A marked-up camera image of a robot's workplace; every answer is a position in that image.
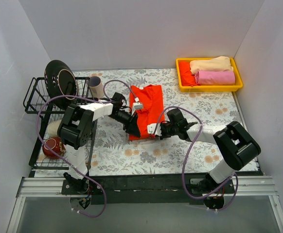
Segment orange t shirt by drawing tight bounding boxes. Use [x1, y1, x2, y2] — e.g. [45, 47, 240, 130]
[129, 85, 164, 141]
[178, 61, 198, 87]

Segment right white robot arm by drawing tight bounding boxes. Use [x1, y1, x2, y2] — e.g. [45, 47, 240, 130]
[152, 107, 261, 193]

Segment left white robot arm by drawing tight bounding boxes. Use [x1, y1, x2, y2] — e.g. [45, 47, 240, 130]
[57, 92, 141, 194]

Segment floral table mat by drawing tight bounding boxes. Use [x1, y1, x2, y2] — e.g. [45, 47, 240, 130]
[32, 68, 261, 177]

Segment purple rimmed mug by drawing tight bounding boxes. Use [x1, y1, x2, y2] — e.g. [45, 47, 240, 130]
[88, 76, 104, 99]

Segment rolled orange t shirt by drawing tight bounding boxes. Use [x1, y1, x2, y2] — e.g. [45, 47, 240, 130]
[178, 61, 198, 87]

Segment rolled pink t shirt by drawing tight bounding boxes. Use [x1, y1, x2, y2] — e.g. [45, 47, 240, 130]
[195, 70, 235, 85]

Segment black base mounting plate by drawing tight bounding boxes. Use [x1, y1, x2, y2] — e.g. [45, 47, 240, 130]
[61, 172, 236, 206]

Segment black round plate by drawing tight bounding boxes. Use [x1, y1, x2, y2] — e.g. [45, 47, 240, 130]
[44, 60, 79, 99]

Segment cream ceramic cup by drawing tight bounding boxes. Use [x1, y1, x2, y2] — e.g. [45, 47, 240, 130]
[47, 120, 61, 137]

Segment red floral bowl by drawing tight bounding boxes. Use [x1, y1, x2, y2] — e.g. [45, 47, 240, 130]
[42, 137, 66, 160]

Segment yellow plastic tray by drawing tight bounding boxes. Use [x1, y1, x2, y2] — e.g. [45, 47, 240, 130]
[176, 57, 243, 93]

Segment rolled beige t shirt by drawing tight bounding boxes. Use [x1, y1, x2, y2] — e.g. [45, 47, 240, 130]
[190, 56, 233, 75]

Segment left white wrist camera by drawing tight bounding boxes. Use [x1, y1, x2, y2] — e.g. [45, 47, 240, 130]
[131, 102, 143, 114]

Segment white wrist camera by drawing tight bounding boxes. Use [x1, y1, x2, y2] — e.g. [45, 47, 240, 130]
[131, 102, 143, 114]
[147, 123, 162, 137]

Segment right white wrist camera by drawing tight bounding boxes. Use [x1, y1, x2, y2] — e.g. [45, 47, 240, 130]
[147, 123, 162, 137]

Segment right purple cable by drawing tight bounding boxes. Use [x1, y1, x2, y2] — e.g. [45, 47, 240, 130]
[153, 106, 239, 211]

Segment black wire dish rack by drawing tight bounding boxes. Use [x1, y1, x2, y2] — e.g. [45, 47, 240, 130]
[23, 77, 97, 170]

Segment aluminium frame rail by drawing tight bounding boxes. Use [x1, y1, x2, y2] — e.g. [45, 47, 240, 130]
[18, 176, 278, 197]

